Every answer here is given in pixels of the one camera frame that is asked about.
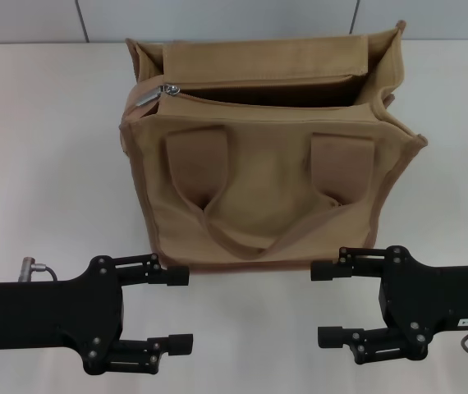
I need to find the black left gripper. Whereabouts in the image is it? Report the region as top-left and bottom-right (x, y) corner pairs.
(0, 253), (195, 375)

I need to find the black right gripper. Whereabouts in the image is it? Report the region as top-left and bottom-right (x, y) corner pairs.
(310, 245), (468, 365)

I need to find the khaki canvas food bag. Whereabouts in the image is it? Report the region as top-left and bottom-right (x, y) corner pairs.
(118, 19), (429, 275)

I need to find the silver metal zipper pull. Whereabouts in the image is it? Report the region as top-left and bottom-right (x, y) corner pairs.
(135, 83), (181, 108)

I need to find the left gripper cable with connector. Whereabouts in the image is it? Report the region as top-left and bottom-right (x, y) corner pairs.
(21, 257), (62, 283)

